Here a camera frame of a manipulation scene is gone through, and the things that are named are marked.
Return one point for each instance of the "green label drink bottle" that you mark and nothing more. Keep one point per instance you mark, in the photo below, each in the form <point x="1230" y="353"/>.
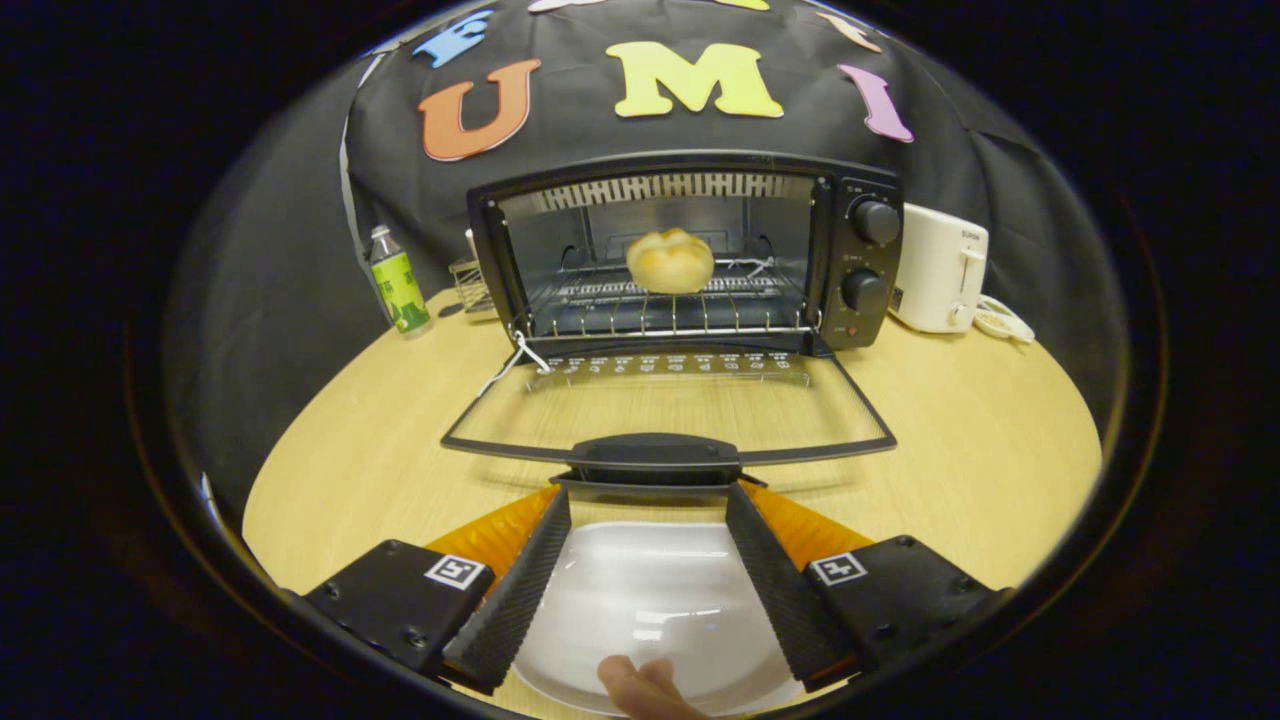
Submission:
<point x="400" y="290"/>

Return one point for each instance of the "golden bread bun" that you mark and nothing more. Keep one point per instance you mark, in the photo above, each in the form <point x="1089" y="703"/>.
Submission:
<point x="670" y="262"/>

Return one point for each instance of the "white pop-up toaster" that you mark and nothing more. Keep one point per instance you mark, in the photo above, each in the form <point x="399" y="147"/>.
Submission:
<point x="935" y="270"/>

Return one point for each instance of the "black toaster oven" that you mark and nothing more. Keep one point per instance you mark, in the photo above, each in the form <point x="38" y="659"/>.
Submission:
<point x="860" y="330"/>

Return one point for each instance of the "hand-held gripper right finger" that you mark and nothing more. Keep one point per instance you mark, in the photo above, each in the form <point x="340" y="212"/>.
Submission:
<point x="780" y="600"/>

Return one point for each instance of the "white square plate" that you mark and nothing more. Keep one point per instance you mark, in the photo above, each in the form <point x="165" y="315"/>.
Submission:
<point x="650" y="590"/>

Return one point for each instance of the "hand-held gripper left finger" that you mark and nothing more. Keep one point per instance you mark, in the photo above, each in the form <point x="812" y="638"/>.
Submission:
<point x="515" y="600"/>

